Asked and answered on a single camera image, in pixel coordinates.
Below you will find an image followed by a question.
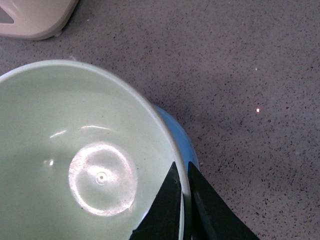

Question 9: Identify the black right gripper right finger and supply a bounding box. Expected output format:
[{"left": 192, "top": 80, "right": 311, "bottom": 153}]
[{"left": 187, "top": 161, "right": 258, "bottom": 240}]

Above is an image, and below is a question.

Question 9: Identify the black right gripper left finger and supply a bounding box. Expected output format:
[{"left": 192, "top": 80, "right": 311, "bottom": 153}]
[{"left": 131, "top": 162, "right": 182, "bottom": 240}]

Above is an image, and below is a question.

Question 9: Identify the green bowl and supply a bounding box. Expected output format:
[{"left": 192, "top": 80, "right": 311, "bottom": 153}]
[{"left": 0, "top": 60, "right": 192, "bottom": 240}]

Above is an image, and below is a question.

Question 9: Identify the blue bowl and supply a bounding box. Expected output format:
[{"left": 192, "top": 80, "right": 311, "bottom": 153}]
[{"left": 151, "top": 104, "right": 200, "bottom": 240}]

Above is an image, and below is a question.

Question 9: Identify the cream toaster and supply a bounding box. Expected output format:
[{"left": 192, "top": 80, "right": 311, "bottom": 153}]
[{"left": 0, "top": 0, "right": 78, "bottom": 40}]

